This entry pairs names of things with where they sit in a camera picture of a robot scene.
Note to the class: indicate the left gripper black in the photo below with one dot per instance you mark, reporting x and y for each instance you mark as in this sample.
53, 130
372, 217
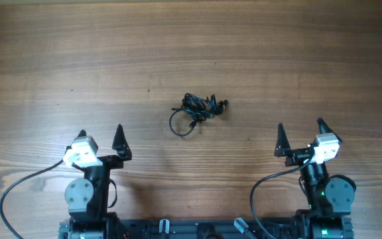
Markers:
118, 144

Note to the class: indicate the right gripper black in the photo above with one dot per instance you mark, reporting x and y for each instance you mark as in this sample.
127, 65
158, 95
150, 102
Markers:
283, 149

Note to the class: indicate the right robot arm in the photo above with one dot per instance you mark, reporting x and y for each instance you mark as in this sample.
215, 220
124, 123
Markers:
329, 196

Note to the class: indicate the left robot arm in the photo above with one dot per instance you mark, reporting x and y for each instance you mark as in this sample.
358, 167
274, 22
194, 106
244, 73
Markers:
88, 196

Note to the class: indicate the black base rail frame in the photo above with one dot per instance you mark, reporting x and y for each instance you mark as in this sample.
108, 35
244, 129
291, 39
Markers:
291, 227

